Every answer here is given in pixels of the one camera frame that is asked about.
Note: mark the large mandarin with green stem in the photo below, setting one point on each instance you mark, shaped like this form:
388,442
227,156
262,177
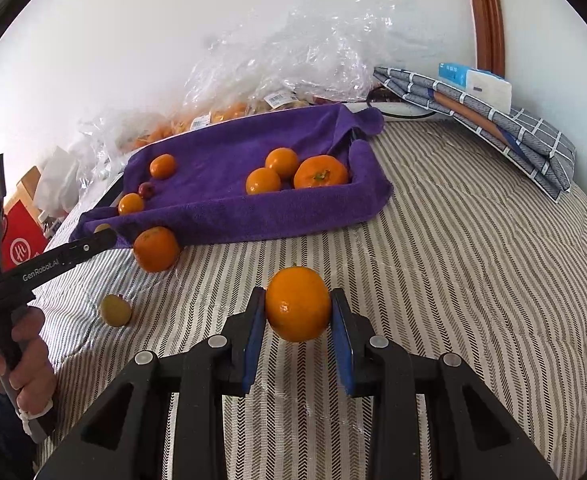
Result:
321,172

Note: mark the white long board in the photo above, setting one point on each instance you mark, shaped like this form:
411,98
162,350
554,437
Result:
388,113

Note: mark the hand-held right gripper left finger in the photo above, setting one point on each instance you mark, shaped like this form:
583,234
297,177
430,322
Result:
253,345

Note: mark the orange mandarin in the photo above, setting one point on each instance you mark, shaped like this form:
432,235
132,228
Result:
282,161
156,249
163,166
263,181
298,303
131,203

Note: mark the blue tissue pack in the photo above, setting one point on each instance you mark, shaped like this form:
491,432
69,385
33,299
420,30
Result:
451,70

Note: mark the white box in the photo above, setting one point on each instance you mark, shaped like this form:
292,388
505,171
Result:
488,92

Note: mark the purple towel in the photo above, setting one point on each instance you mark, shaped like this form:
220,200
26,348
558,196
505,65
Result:
253,210

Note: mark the white plastic bag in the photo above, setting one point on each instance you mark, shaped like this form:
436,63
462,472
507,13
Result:
58,180

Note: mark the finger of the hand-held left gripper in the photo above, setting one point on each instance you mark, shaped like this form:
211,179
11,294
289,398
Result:
93,244

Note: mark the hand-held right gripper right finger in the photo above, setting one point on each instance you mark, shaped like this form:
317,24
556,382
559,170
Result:
344,345

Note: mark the grey checkered folded cloth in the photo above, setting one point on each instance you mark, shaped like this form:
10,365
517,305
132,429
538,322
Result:
498,120

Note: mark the brown wooden door frame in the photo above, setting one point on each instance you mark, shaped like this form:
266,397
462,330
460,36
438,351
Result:
486,10

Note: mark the empty clear plastic bag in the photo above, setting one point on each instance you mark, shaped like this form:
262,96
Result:
100,132

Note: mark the small yellow fruit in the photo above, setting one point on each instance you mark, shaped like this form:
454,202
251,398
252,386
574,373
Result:
103,228
115,310

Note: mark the clear bag of brown fruit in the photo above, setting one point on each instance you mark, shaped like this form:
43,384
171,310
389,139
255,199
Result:
323,45

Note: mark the red paper bag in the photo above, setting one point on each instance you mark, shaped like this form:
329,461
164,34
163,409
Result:
20,245

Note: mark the striped bedsheet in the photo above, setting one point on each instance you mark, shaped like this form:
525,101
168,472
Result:
448,285

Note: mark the small red fruit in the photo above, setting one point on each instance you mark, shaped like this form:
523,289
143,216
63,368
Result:
147,189

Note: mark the person's left hand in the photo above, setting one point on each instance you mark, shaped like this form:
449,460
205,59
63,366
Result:
35,360

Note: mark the clear bag of mandarins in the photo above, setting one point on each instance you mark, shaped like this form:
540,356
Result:
208,115

